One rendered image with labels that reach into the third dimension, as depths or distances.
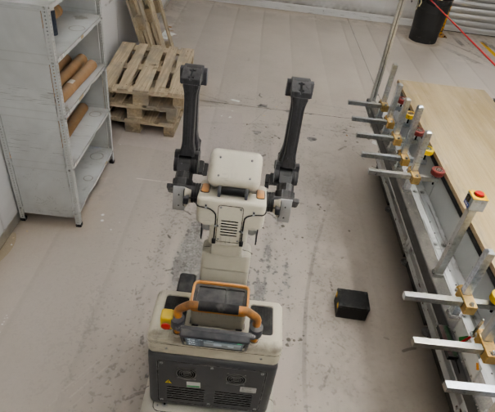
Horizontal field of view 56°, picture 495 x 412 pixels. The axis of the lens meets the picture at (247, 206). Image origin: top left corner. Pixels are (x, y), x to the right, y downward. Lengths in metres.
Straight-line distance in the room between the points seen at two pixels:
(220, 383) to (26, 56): 2.07
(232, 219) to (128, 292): 1.41
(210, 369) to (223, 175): 0.81
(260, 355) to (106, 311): 1.36
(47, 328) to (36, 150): 1.13
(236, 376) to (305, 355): 0.90
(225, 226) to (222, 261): 0.25
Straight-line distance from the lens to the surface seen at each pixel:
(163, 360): 2.03
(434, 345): 2.07
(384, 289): 3.42
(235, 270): 2.11
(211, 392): 2.19
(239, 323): 1.88
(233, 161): 1.82
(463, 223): 2.38
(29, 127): 3.24
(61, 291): 3.19
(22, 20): 2.94
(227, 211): 1.84
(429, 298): 2.23
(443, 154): 3.26
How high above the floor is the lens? 2.35
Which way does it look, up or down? 38 degrees down
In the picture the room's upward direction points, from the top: 8 degrees clockwise
